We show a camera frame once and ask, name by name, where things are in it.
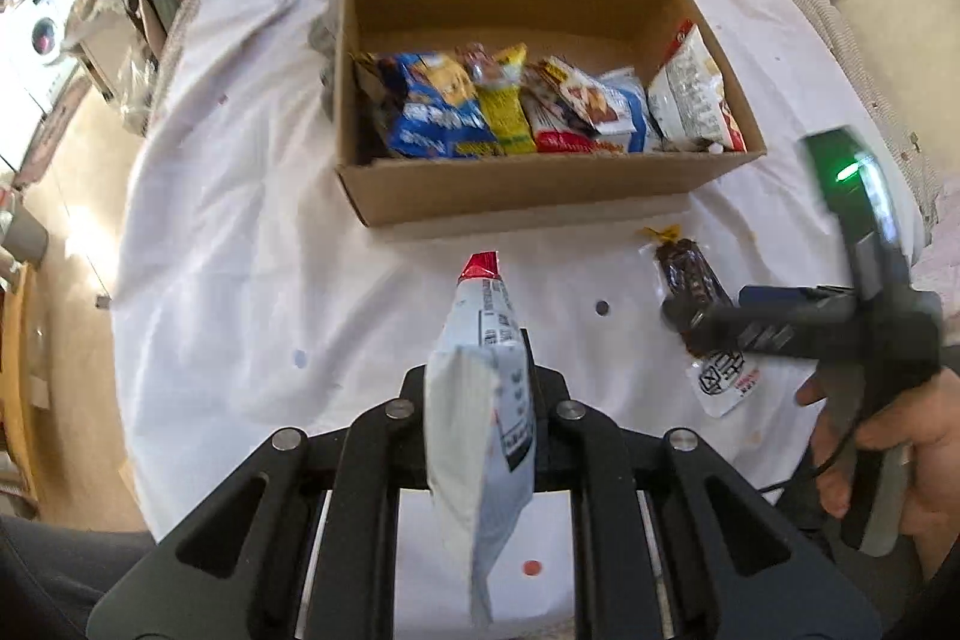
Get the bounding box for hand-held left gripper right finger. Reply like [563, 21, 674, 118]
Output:
[523, 329, 882, 640]

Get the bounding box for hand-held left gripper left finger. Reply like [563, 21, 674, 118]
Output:
[86, 366, 432, 640]

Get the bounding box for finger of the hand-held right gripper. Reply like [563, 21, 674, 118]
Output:
[660, 302, 833, 357]
[739, 284, 856, 311]

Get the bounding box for white red-topped snack packet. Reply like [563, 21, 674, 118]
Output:
[424, 250, 537, 626]

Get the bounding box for dark chocolate snack packet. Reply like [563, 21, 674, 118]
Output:
[641, 224, 762, 420]

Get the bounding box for white red-edged snack packet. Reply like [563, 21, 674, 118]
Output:
[646, 19, 747, 154]

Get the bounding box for cardboard box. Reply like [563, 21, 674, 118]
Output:
[332, 0, 767, 229]

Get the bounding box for yellow snack packet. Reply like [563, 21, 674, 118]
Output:
[472, 44, 537, 155]

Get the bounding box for person's right hand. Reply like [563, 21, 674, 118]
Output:
[795, 366, 960, 577]

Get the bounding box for cream knitted blanket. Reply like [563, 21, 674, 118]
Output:
[757, 0, 938, 244]

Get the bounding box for red white snack packet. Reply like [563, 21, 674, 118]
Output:
[521, 85, 627, 155]

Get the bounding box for cookie picture snack packet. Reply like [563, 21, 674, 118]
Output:
[540, 55, 635, 135]

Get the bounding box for dark brown snack packet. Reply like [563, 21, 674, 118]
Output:
[352, 53, 398, 154]

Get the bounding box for wooden furniture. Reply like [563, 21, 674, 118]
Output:
[0, 261, 53, 506]

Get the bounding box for person's dark trousers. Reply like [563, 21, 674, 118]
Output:
[0, 512, 162, 640]

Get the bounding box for grey trash bin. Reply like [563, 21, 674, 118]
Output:
[0, 209, 50, 262]

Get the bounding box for clear plastic bag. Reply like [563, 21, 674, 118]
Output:
[112, 32, 162, 135]

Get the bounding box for patterned rug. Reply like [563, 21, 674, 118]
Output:
[11, 70, 95, 191]

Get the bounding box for white washing machine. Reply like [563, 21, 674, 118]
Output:
[7, 0, 72, 71]

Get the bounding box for black cable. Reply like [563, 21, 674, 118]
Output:
[757, 415, 863, 495]

